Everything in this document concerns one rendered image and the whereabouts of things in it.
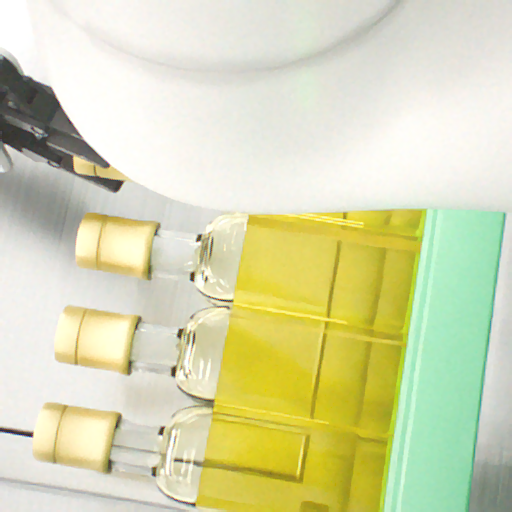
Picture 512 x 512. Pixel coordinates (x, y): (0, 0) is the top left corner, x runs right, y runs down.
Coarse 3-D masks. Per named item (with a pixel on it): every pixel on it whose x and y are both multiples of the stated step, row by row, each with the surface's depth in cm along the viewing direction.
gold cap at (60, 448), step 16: (48, 416) 75; (64, 416) 75; (80, 416) 75; (96, 416) 75; (112, 416) 75; (48, 432) 75; (64, 432) 75; (80, 432) 75; (96, 432) 75; (112, 432) 74; (48, 448) 75; (64, 448) 75; (80, 448) 74; (96, 448) 74; (64, 464) 75; (80, 464) 75; (96, 464) 75
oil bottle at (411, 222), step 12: (300, 216) 78; (312, 216) 77; (324, 216) 77; (336, 216) 77; (348, 216) 77; (360, 216) 76; (372, 216) 76; (384, 216) 76; (396, 216) 76; (408, 216) 76; (420, 216) 76; (372, 228) 77; (384, 228) 77; (396, 228) 77; (408, 228) 76; (420, 228) 76
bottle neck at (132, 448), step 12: (120, 420) 76; (120, 432) 75; (132, 432) 75; (144, 432) 75; (156, 432) 75; (120, 444) 75; (132, 444) 75; (144, 444) 75; (120, 456) 75; (132, 456) 75; (144, 456) 75; (120, 468) 75; (132, 468) 75; (144, 468) 75
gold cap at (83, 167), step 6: (78, 162) 80; (84, 162) 79; (78, 168) 80; (84, 168) 80; (90, 168) 80; (96, 168) 80; (102, 168) 80; (108, 168) 79; (114, 168) 79; (84, 174) 81; (90, 174) 80; (96, 174) 80; (102, 174) 80; (108, 174) 80; (114, 174) 80; (120, 174) 80; (126, 180) 80; (132, 180) 80
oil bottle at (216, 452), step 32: (192, 416) 74; (224, 416) 74; (256, 416) 74; (160, 448) 74; (192, 448) 73; (224, 448) 73; (256, 448) 73; (288, 448) 73; (320, 448) 73; (352, 448) 73; (384, 448) 73; (160, 480) 74; (192, 480) 73; (224, 480) 73; (256, 480) 72; (288, 480) 72; (320, 480) 72; (352, 480) 72; (384, 480) 72
